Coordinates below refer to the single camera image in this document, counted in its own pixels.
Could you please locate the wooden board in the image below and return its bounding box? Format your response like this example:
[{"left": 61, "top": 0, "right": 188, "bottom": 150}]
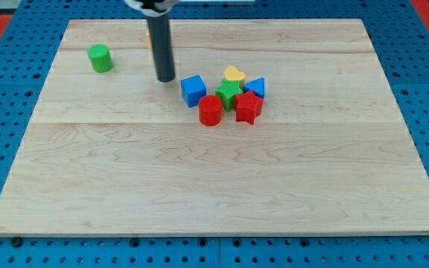
[{"left": 0, "top": 19, "right": 429, "bottom": 237}]

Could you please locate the yellow hexagon block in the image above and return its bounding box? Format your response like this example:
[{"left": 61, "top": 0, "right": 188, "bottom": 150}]
[{"left": 146, "top": 30, "right": 153, "bottom": 51}]

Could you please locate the red cylinder block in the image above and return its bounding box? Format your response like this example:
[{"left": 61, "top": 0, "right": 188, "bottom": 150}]
[{"left": 198, "top": 95, "right": 222, "bottom": 127}]

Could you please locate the blue cube block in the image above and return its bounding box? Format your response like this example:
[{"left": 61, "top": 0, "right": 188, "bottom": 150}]
[{"left": 180, "top": 75, "right": 207, "bottom": 108}]

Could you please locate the red star block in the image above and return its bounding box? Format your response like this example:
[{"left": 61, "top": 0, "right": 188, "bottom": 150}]
[{"left": 235, "top": 90, "right": 264, "bottom": 124}]

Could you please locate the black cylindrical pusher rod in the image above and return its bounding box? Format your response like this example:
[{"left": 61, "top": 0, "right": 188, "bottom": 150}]
[{"left": 147, "top": 13, "right": 176, "bottom": 83}]

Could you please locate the yellow heart block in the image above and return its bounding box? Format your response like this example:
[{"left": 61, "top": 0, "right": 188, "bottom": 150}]
[{"left": 224, "top": 66, "right": 247, "bottom": 87}]

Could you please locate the green star block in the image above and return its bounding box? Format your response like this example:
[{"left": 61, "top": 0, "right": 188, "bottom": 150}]
[{"left": 214, "top": 79, "right": 243, "bottom": 112}]

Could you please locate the blue triangle block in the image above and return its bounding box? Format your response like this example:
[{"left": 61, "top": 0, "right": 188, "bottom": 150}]
[{"left": 242, "top": 77, "right": 265, "bottom": 98}]

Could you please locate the green cylinder block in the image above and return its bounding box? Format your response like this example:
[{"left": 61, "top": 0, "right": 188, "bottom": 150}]
[{"left": 87, "top": 44, "right": 114, "bottom": 73}]

